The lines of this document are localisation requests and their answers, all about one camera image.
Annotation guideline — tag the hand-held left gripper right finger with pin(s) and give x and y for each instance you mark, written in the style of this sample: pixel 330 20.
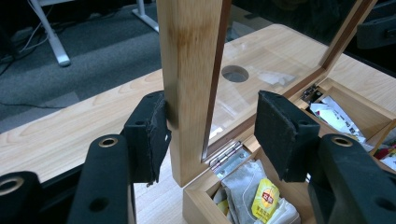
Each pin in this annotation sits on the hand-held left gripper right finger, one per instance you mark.
pixel 283 137

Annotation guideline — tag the white tea bag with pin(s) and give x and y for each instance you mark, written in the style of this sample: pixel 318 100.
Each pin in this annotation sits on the white tea bag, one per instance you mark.
pixel 285 213

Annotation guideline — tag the red and green tea packet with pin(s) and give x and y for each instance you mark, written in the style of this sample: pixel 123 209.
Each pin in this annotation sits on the red and green tea packet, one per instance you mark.
pixel 386 154

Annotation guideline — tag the white printed tea packet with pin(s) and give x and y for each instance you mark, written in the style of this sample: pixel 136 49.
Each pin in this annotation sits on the white printed tea packet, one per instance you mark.
pixel 334 116

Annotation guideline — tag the black chair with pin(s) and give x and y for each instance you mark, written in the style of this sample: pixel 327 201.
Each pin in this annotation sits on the black chair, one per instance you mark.
pixel 378 32

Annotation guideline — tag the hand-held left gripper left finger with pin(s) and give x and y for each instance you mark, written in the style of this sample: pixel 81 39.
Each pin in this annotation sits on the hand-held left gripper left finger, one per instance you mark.
pixel 146 140

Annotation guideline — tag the grey tea bag yellow tag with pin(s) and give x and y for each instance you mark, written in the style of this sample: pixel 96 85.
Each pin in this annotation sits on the grey tea bag yellow tag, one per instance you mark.
pixel 246 189

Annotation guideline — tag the wooden box with glass lid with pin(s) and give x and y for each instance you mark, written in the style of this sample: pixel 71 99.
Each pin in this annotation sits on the wooden box with glass lid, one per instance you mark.
pixel 186 68

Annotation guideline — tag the white desk leg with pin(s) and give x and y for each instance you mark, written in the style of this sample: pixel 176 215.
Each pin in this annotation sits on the white desk leg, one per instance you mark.
pixel 51 34
pixel 144 15

